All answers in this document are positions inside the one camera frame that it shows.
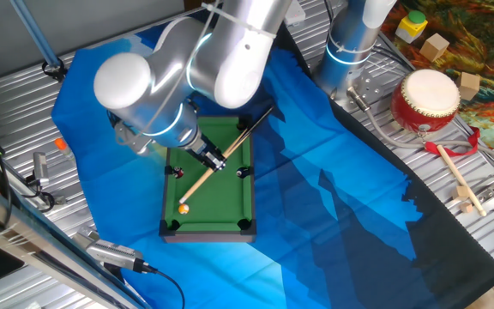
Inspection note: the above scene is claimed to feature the black pole clamp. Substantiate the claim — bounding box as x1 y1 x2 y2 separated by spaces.
41 58 68 82

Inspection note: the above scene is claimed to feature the orange capped tube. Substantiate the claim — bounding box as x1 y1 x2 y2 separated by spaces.
54 137 76 162

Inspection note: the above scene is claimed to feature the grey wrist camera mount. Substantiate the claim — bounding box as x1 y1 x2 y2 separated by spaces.
111 119 152 156

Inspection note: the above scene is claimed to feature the colourful painted cloth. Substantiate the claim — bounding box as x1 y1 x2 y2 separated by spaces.
379 0 494 151

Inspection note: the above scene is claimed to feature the grey hose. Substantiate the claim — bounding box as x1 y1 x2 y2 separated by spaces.
347 85 494 171

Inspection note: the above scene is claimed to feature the red drum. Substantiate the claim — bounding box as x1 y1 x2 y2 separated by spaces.
390 68 461 134

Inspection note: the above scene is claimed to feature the yellow box green button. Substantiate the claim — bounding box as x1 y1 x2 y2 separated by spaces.
395 9 429 45

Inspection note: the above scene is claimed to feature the thin black looped cable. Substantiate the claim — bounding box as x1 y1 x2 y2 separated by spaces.
20 173 56 212

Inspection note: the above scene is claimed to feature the black camera cable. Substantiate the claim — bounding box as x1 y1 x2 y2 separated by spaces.
142 264 187 309

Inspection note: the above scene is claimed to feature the wooden cube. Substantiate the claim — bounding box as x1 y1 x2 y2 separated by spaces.
456 71 482 102
419 33 450 64

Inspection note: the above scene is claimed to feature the small silver camera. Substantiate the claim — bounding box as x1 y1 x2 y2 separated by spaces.
32 151 51 188

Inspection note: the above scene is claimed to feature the blue printed cloth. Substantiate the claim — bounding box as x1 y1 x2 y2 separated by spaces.
51 36 494 309

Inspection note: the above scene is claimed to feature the wooden drumstick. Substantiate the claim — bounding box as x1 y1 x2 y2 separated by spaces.
436 144 488 218

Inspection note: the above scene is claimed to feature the mini green pool table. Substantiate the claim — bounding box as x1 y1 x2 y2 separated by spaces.
158 113 257 244

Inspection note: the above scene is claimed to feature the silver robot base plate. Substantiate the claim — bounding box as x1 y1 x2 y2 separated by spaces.
328 64 388 111

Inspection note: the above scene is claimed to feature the red strap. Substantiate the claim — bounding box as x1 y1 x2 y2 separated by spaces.
424 126 481 157

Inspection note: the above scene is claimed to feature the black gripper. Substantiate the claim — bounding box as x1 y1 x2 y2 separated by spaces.
185 135 228 173

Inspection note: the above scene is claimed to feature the wooden pool cue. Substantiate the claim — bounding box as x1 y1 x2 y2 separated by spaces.
178 106 274 205

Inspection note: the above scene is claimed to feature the blue pole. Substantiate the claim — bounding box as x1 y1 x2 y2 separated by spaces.
9 0 62 70

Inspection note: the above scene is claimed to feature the large silver camera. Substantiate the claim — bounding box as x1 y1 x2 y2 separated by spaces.
84 238 145 274

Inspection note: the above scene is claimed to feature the aluminium frame bar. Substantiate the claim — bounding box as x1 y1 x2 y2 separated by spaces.
0 171 149 309

